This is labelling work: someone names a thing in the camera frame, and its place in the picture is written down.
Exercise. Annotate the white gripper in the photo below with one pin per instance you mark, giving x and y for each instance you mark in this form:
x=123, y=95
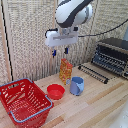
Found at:
x=61, y=38

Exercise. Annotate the orange mac and cheese carton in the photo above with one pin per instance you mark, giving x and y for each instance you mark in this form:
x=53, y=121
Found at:
x=65, y=71

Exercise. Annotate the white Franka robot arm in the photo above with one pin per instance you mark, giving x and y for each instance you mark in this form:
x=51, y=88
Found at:
x=71, y=13

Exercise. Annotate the beige folding screen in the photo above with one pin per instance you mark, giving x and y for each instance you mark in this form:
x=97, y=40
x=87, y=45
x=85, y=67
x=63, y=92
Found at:
x=30, y=43

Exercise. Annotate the blue mug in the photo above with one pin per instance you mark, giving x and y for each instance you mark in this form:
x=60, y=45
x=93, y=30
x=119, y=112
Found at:
x=76, y=86

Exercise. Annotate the red bowl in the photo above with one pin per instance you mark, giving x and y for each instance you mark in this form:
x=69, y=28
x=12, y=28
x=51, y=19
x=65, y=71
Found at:
x=55, y=91

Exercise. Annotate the black toaster oven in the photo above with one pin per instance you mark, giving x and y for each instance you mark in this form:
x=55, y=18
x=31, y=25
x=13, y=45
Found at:
x=111, y=55

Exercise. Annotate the red shopping basket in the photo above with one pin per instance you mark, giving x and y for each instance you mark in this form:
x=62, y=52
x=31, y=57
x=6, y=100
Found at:
x=23, y=101

